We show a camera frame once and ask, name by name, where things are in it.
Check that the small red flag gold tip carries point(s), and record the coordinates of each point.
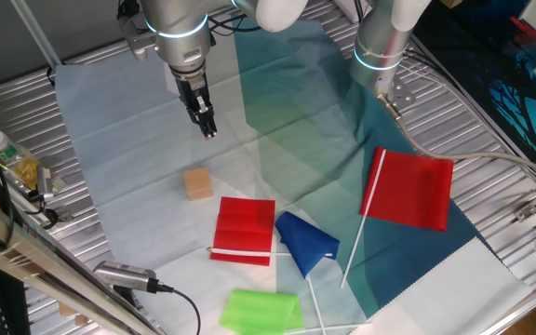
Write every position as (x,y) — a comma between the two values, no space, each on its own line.
(245,228)

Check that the blue green gradient cloth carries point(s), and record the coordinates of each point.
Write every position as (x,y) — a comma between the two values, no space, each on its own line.
(156,139)

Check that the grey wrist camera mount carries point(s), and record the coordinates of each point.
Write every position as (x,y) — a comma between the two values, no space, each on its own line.
(135,39)

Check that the large red flag white stick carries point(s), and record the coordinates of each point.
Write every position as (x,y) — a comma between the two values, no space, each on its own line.
(412,191)

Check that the blue flag white stick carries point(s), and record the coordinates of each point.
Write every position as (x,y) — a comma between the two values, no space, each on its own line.
(305,242)

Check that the yellow liquid plastic bottle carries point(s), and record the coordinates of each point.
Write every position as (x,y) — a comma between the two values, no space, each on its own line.
(5,149)

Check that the dark blue tree poster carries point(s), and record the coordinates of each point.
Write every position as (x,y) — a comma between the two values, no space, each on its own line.
(482,56)

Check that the small wooden block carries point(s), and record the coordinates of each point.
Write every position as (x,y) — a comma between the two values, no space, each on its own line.
(198,184)

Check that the thin aluminium pole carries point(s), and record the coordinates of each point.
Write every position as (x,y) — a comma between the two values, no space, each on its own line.
(35,35)

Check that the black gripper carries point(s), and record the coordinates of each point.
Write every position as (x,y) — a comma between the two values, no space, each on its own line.
(191,88)

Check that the tiny spare wooden cube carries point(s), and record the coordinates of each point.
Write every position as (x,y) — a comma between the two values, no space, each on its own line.
(81,319)

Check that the green flag white stick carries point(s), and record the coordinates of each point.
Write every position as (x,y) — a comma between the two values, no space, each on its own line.
(258,312)

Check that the aluminium frame beam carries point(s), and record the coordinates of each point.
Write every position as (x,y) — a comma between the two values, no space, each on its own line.
(40,260)

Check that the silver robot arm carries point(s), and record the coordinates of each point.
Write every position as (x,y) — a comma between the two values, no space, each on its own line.
(179,18)

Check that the silver ribbed camera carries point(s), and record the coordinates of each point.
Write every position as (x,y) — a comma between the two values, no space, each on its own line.
(124,275)

